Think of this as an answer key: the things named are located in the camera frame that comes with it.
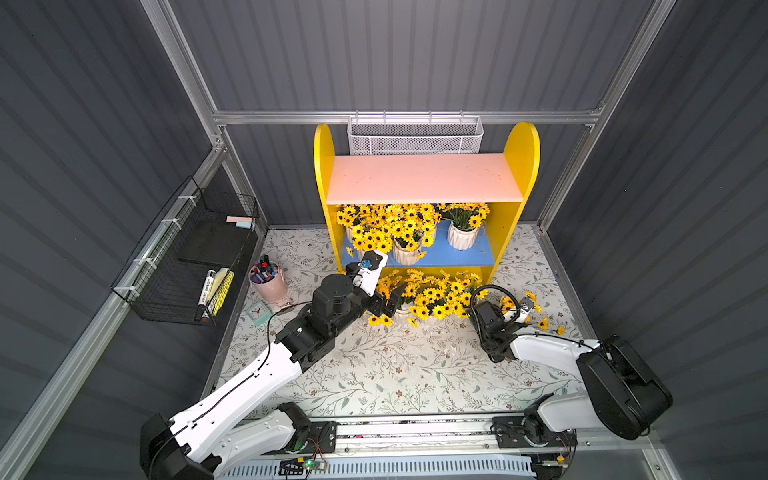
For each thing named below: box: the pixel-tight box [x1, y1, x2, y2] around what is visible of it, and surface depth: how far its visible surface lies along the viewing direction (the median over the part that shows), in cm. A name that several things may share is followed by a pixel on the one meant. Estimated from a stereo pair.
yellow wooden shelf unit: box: [313, 122, 541, 283], surface depth 84 cm
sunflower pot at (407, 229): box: [390, 204, 424, 266], surface depth 84 cm
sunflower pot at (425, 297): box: [395, 269, 458, 328], surface depth 86 cm
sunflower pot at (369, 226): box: [336, 204, 394, 259], surface depth 84 cm
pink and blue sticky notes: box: [226, 216, 253, 229], surface depth 86 cm
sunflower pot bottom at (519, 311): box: [500, 291, 543, 323], surface depth 79 cm
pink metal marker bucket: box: [248, 261, 288, 303], surface depth 93 cm
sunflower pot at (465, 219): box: [441, 203, 490, 251], surface depth 93 cm
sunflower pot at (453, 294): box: [436, 270, 482, 321], surface depth 86 cm
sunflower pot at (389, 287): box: [377, 269, 418, 316], surface depth 90 cm
